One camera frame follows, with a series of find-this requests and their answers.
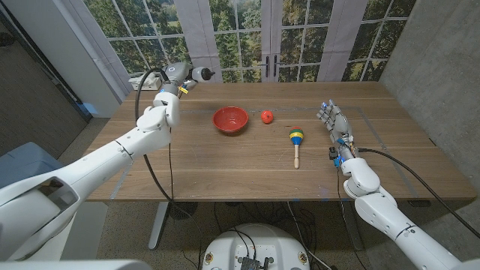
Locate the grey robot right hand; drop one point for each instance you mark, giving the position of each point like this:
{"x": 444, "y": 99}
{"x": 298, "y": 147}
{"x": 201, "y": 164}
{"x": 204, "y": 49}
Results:
{"x": 339, "y": 123}

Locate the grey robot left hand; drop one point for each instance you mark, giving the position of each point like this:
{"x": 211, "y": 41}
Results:
{"x": 178, "y": 75}

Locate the oil cruet with black nozzle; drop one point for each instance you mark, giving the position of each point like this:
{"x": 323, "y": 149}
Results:
{"x": 202, "y": 74}

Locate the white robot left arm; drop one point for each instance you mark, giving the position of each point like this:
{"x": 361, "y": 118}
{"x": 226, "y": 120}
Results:
{"x": 93, "y": 172}

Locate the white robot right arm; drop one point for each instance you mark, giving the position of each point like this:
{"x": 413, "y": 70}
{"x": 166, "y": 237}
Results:
{"x": 393, "y": 221}

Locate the colourful wooden maraca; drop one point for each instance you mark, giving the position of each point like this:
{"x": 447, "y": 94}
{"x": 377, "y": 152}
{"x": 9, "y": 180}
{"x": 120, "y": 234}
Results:
{"x": 296, "y": 137}

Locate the red bowl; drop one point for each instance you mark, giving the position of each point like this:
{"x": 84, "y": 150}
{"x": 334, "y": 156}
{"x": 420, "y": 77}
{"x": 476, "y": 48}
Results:
{"x": 229, "y": 118}

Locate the white tissue box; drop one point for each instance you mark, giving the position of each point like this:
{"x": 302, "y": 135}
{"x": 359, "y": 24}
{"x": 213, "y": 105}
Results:
{"x": 150, "y": 84}

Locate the printed window backdrop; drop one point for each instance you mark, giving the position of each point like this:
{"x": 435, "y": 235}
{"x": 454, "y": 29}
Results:
{"x": 240, "y": 37}

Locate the red toy tomato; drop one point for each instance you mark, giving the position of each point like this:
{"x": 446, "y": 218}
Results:
{"x": 267, "y": 117}

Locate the grey table leg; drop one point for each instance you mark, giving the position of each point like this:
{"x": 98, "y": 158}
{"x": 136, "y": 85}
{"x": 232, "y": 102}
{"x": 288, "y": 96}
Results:
{"x": 352, "y": 232}

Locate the black round floor fan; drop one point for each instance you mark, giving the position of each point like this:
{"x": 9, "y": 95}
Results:
{"x": 183, "y": 210}

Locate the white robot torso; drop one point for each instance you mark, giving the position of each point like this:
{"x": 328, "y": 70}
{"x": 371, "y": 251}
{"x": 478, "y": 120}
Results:
{"x": 255, "y": 243}

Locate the white table leg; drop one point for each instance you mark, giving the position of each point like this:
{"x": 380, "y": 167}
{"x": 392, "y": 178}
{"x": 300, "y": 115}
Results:
{"x": 157, "y": 232}

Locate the blue plastic bin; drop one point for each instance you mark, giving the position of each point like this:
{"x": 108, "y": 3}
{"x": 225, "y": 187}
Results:
{"x": 22, "y": 161}

